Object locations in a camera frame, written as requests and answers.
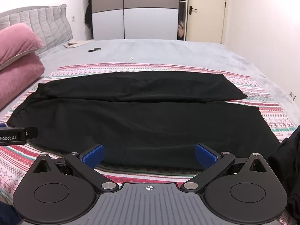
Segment upper pink pillow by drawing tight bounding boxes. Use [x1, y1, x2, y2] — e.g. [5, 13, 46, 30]
[1, 23, 44, 70]

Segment pink pillow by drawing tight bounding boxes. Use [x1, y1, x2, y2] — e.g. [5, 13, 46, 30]
[1, 53, 45, 109]
[1, 23, 44, 70]

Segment grey padded headboard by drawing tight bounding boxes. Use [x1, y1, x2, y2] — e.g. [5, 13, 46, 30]
[0, 4, 73, 54]

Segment patterned red green blanket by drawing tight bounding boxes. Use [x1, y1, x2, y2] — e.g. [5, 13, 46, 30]
[1, 62, 296, 201]

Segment cream door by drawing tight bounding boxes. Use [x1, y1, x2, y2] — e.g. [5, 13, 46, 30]
[186, 0, 226, 43]

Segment grey bed sheet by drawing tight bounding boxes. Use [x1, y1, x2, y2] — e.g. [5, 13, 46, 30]
[40, 39, 299, 125]

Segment beige cloth on bed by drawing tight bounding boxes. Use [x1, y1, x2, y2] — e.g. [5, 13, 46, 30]
[63, 39, 93, 49]

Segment small black object on bed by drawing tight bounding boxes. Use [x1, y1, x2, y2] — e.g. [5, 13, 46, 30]
[88, 48, 102, 52]

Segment white grey wardrobe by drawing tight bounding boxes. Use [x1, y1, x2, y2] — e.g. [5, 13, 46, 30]
[91, 0, 179, 40]

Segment black pants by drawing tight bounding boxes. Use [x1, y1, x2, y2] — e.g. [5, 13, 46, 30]
[7, 71, 280, 170]

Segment lower pink pillow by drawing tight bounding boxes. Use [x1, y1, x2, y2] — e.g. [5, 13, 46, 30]
[1, 53, 45, 109]

